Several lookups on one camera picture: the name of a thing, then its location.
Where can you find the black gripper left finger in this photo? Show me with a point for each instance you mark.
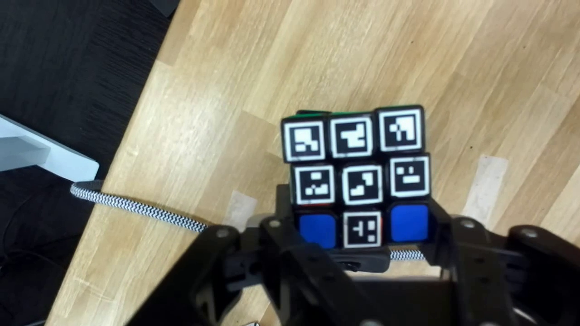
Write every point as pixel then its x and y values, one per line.
pixel 241 277

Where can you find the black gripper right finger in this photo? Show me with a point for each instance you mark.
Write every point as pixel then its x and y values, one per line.
pixel 518 277

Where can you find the blue marker puzzle cube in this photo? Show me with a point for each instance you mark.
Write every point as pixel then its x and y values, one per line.
pixel 355 181

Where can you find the clear tape strip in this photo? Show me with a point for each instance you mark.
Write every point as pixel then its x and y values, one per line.
pixel 241 210
pixel 482 181

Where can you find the white metal table foot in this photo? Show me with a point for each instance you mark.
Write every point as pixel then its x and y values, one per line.
pixel 36 154

